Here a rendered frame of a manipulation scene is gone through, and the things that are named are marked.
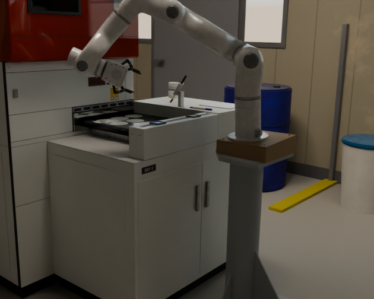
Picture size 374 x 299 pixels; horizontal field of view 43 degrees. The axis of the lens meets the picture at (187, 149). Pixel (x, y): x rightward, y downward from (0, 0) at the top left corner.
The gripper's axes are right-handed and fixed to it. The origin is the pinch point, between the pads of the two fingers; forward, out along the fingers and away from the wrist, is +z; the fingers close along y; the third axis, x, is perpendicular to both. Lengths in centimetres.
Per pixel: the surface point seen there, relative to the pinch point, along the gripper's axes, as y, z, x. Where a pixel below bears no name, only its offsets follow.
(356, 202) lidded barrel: -18, 205, 112
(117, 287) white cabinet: -93, 27, -6
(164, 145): -21.9, 22.0, -9.2
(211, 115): -0.8, 42.6, 11.9
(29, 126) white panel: -38, -38, 20
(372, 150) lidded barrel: 24, 193, 100
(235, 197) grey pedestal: -33, 62, -11
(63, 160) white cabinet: -48, -17, 18
